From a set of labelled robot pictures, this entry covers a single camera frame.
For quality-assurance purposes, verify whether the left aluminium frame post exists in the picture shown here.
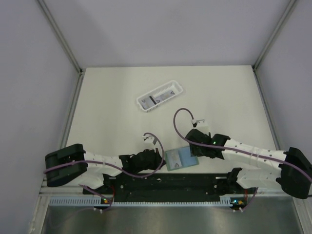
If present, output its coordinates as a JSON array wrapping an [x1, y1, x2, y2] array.
[[36, 0, 83, 74]]

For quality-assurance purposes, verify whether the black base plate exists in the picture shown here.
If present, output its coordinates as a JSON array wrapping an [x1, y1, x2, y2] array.
[[94, 173, 244, 202]]

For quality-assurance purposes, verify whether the white plastic basket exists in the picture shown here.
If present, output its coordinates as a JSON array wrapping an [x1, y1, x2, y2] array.
[[136, 80, 184, 113]]

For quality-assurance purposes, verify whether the card in basket left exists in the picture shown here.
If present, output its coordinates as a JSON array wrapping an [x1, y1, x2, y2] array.
[[140, 96, 156, 110]]

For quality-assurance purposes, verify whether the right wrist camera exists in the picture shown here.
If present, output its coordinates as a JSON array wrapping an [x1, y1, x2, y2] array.
[[191, 119, 210, 135]]

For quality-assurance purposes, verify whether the card in basket right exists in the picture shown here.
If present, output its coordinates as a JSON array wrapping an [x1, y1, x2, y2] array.
[[155, 90, 175, 104]]

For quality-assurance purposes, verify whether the green card holder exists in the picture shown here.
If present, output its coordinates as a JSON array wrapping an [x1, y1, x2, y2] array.
[[165, 146, 199, 171]]

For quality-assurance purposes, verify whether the card in basket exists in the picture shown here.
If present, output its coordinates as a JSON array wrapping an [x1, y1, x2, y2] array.
[[155, 90, 175, 104], [140, 96, 156, 110]]

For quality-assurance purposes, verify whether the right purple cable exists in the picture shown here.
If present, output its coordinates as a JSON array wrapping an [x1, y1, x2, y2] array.
[[173, 108, 312, 210]]

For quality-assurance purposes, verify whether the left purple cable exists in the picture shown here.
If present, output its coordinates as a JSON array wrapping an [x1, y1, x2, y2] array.
[[43, 132, 165, 212]]

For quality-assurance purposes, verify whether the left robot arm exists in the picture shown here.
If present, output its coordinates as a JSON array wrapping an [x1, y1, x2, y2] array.
[[44, 144, 165, 194]]

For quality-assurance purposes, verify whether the purple cable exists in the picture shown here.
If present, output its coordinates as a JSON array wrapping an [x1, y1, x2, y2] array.
[[173, 108, 312, 210], [43, 132, 165, 212]]

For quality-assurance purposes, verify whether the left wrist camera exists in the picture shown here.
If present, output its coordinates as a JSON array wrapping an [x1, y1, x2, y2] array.
[[143, 134, 157, 146]]

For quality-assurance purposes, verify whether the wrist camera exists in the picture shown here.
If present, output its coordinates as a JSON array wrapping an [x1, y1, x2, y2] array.
[[143, 134, 157, 146], [191, 119, 210, 135]]

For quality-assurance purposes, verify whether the right aluminium frame post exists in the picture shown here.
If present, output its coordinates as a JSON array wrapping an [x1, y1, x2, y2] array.
[[252, 0, 299, 72]]

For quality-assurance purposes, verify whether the white cable duct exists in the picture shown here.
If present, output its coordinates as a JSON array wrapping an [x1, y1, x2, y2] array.
[[49, 196, 243, 207]]

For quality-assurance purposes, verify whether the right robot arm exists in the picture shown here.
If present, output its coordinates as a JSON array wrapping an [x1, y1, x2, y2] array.
[[186, 129, 312, 199]]

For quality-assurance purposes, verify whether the aluminium frame post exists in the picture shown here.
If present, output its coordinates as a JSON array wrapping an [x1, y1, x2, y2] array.
[[252, 0, 299, 72], [36, 0, 83, 74]]

